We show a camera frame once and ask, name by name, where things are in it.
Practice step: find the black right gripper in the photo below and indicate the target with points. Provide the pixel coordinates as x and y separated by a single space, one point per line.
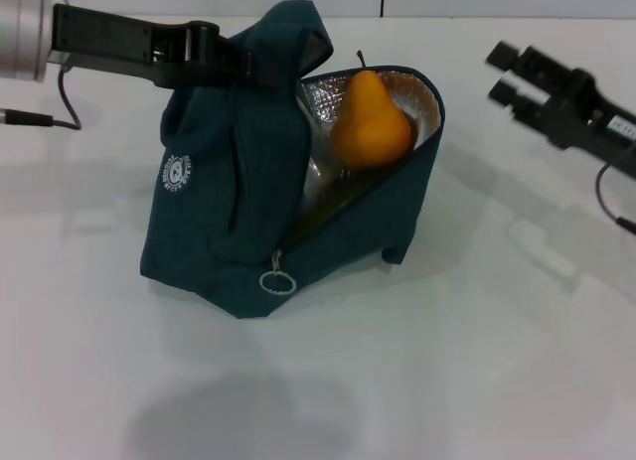
591 117

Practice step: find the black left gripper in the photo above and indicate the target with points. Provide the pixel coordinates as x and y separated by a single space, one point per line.
109 43

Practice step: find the clear food container blue clips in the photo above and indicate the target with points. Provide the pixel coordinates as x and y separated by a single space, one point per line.
315 172

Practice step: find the teal insulated lunch bag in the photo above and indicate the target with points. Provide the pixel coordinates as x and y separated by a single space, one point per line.
223 206

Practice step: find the orange yellow pear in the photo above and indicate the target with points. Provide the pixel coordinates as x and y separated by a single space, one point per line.
370 127

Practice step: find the green cucumber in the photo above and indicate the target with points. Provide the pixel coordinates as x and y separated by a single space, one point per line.
323 209

